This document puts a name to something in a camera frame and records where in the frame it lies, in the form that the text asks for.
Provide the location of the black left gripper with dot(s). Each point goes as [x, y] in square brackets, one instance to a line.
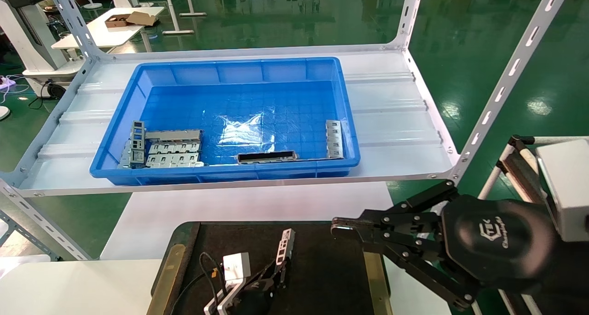
[255, 303]

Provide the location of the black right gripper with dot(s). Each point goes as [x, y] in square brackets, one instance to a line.
[501, 241]

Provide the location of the silver square-holed metal part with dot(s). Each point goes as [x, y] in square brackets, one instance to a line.
[286, 246]

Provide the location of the black container tray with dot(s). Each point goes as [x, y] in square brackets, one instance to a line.
[322, 278]

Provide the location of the silver tabbed metal part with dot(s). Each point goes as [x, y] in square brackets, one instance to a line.
[334, 139]

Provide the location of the gray upright perforated metal part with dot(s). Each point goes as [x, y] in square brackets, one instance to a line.
[138, 142]

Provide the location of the dark long metal channel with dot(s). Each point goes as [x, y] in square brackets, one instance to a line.
[267, 157]

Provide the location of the white slotted metal shelf rack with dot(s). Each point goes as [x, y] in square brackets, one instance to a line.
[391, 122]

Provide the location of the clear plastic film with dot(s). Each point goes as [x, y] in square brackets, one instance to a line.
[246, 131]

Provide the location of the large blue plastic bin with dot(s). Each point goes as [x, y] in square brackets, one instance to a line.
[230, 101]

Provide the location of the small silver metal piece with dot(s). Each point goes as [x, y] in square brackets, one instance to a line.
[125, 157]

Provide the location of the white desk with T-leg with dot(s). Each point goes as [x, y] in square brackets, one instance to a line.
[172, 11]

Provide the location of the open brown cardboard box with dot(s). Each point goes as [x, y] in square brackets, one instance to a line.
[131, 19]

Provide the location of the white desk with cardboard box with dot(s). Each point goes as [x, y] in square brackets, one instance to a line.
[101, 37]

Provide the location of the white machine column with base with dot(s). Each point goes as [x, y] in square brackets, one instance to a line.
[27, 34]

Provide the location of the gray left wrist camera box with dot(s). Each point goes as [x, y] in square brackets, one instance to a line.
[237, 266]

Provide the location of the gray wrist camera box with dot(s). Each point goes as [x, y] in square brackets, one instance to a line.
[568, 191]
[237, 266]

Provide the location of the left camera mount bracket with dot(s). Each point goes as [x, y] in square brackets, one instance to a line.
[230, 297]

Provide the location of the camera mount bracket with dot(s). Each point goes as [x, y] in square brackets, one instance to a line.
[517, 168]
[230, 297]

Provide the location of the right camera mount bracket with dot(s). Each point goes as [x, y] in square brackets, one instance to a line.
[517, 168]

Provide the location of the gray right wrist camera box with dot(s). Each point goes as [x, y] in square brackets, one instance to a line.
[568, 191]

